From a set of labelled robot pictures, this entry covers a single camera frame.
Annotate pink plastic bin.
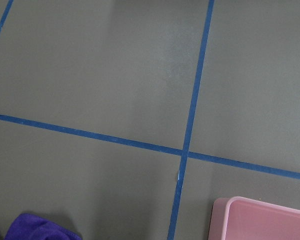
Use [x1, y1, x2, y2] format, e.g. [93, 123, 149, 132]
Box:
[208, 196, 300, 240]

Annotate purple microfiber cloth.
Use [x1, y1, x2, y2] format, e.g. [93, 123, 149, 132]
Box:
[4, 213, 81, 240]

